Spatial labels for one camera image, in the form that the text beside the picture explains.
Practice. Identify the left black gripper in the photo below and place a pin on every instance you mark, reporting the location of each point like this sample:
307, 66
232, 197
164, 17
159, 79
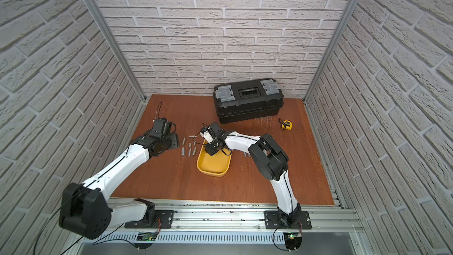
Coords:
171, 140

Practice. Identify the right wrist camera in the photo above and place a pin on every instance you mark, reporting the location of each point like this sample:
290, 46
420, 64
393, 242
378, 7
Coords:
207, 136

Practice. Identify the black plastic toolbox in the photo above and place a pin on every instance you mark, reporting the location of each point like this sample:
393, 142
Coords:
245, 100

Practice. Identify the yellow tape measure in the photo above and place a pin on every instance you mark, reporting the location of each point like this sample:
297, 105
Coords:
285, 124

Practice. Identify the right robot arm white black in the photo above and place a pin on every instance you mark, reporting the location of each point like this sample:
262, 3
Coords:
270, 160

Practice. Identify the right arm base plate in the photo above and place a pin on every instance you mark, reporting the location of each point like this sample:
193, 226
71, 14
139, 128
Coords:
277, 220

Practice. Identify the right green circuit board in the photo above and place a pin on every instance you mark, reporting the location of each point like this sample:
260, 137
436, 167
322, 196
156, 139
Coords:
293, 241

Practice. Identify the left green circuit board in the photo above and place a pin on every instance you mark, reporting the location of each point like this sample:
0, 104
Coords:
147, 237

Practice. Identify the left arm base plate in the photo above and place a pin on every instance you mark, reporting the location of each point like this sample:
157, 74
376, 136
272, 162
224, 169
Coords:
157, 219

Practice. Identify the yellow plastic tray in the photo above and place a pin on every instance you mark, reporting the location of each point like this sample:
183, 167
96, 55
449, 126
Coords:
215, 166

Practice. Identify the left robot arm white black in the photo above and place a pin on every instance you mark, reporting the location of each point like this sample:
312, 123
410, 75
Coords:
85, 209

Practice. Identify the green circuit board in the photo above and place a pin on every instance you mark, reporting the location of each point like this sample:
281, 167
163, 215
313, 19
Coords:
147, 237
293, 241

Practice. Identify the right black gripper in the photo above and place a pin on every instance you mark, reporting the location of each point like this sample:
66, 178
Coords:
209, 149

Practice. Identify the aluminium rail frame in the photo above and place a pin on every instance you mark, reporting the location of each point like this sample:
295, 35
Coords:
210, 227

